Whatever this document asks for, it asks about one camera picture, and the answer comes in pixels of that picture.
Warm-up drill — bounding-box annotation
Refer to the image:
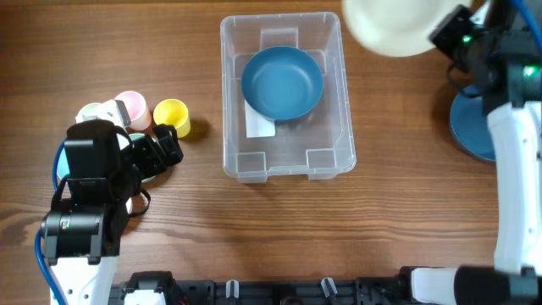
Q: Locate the yellow cup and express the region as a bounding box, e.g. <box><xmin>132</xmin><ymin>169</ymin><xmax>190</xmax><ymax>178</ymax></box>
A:
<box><xmin>152</xmin><ymin>99</ymin><xmax>191</xmax><ymax>138</ymax></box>

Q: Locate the mint green small bowl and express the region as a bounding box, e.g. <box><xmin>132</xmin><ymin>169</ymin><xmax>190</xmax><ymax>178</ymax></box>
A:
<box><xmin>126</xmin><ymin>131</ymin><xmax>160</xmax><ymax>185</ymax></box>

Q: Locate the pink cup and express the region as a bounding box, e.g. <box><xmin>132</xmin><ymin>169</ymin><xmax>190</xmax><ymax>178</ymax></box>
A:
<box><xmin>115</xmin><ymin>91</ymin><xmax>152</xmax><ymax>130</ymax></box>

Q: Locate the pale cream cup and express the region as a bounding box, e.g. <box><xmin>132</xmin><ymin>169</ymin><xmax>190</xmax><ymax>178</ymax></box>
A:
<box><xmin>75</xmin><ymin>103</ymin><xmax>102</xmax><ymax>124</ymax></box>

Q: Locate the cream bowl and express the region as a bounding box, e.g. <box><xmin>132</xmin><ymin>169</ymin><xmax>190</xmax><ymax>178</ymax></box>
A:
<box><xmin>342</xmin><ymin>0</ymin><xmax>473</xmax><ymax>58</ymax></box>

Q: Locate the dark blue bowl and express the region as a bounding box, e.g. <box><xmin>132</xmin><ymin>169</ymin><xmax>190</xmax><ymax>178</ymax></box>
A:
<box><xmin>449</xmin><ymin>93</ymin><xmax>495</xmax><ymax>163</ymax></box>
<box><xmin>241</xmin><ymin>46</ymin><xmax>324</xmax><ymax>121</ymax></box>

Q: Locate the light blue small bowl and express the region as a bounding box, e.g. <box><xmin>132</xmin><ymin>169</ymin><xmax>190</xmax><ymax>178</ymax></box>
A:
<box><xmin>55</xmin><ymin>143</ymin><xmax>69</xmax><ymax>180</ymax></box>

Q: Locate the pink small bowl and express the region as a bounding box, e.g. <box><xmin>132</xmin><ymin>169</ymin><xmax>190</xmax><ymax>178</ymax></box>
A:
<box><xmin>125</xmin><ymin>198</ymin><xmax>133</xmax><ymax>214</ymax></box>

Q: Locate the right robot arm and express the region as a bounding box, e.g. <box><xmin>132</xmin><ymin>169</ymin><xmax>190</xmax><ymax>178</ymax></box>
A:
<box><xmin>394</xmin><ymin>1</ymin><xmax>541</xmax><ymax>304</ymax></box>

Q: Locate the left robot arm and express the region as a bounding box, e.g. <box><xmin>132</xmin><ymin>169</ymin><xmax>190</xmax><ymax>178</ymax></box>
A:
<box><xmin>35</xmin><ymin>119</ymin><xmax>184</xmax><ymax>304</ymax></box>

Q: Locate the clear plastic storage bin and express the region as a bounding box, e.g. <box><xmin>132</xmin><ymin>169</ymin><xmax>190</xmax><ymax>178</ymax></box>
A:
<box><xmin>220</xmin><ymin>12</ymin><xmax>357</xmax><ymax>183</ymax></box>

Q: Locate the right blue cable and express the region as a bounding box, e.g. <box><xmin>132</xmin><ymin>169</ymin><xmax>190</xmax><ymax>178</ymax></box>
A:
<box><xmin>510</xmin><ymin>0</ymin><xmax>542</xmax><ymax>54</ymax></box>

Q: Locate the blue cable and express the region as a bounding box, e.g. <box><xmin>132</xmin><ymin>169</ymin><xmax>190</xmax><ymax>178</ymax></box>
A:
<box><xmin>33</xmin><ymin>137</ymin><xmax>69</xmax><ymax>305</ymax></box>
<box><xmin>510</xmin><ymin>0</ymin><xmax>542</xmax><ymax>54</ymax></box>

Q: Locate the left blue cable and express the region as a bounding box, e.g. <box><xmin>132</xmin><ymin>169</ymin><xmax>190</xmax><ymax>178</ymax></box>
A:
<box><xmin>33</xmin><ymin>137</ymin><xmax>69</xmax><ymax>305</ymax></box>

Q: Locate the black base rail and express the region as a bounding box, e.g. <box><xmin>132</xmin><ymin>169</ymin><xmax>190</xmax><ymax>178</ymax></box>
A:
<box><xmin>108</xmin><ymin>271</ymin><xmax>413</xmax><ymax>305</ymax></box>

